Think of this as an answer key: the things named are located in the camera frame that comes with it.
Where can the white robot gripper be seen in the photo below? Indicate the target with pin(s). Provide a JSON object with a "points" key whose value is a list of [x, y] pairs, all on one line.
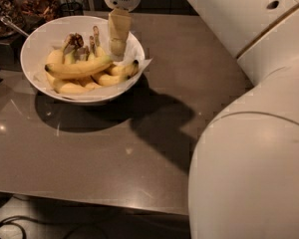
{"points": [[119, 25]]}

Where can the long yellow banana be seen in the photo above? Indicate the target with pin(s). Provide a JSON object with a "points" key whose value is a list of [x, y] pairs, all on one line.
{"points": [[78, 70]]}

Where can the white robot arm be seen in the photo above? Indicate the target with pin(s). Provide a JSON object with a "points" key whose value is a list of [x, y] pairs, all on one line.
{"points": [[244, 174]]}

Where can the white paper bowl liner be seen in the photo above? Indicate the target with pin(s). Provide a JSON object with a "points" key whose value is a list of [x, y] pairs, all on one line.
{"points": [[133, 55]]}

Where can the right small yellow banana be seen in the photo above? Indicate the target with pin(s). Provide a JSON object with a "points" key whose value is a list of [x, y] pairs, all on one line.
{"points": [[124, 70]]}

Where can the yellow banana bunch behind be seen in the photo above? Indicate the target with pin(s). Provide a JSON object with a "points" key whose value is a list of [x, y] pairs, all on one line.
{"points": [[74, 49]]}

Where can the middle yellow banana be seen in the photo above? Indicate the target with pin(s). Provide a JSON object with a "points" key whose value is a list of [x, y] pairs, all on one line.
{"points": [[106, 80]]}

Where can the white ceramic bowl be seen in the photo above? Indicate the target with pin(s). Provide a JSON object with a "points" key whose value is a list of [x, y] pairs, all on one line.
{"points": [[40, 40]]}

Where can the bottom left yellow banana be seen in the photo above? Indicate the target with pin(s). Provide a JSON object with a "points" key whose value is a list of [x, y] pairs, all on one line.
{"points": [[65, 87]]}

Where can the glass jar of snacks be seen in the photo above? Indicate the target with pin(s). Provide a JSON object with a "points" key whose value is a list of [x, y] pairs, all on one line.
{"points": [[1, 7]]}

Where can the black wire basket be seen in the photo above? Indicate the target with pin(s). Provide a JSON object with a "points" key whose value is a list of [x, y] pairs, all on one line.
{"points": [[71, 9]]}

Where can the metal spoon handle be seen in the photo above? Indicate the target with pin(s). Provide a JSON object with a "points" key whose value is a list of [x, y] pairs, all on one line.
{"points": [[5, 20]]}

